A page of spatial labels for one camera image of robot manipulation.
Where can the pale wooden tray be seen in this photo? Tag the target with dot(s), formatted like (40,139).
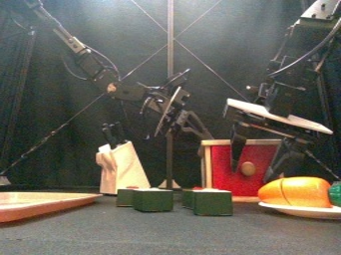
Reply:
(40,204)

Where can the wooden drawer cabinet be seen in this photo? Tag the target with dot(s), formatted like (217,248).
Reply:
(205,172)

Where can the white plate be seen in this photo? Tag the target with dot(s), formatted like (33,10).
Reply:
(306,212)

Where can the green toy carrot top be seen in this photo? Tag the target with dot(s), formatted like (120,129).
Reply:
(336,194)

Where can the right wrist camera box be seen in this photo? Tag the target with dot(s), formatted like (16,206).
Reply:
(283,99)

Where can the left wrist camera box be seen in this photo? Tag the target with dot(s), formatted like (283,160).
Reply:
(178,79)

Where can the grey frame foot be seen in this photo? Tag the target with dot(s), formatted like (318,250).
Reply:
(3,181)

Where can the orange toy carrot body piece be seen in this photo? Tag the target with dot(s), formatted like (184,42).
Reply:
(306,192)

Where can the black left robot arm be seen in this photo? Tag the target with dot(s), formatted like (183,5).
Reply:
(88,63)

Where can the red drawer with wooden knob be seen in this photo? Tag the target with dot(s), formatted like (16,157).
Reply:
(222,179)

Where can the white toy knife block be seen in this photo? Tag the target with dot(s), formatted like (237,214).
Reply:
(124,169)

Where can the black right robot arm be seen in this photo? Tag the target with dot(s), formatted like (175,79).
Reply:
(306,50)

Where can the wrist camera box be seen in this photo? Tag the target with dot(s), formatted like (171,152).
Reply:
(283,99)
(178,79)

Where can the grey pole base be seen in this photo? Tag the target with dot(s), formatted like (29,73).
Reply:
(170,185)

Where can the green wooden block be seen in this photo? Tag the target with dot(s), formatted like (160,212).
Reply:
(124,197)
(152,201)
(213,202)
(187,198)

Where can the grey vertical frame pole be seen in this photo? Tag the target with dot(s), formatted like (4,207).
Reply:
(170,33)

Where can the orange toy carrot tip piece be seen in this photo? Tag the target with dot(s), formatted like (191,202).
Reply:
(270,194)

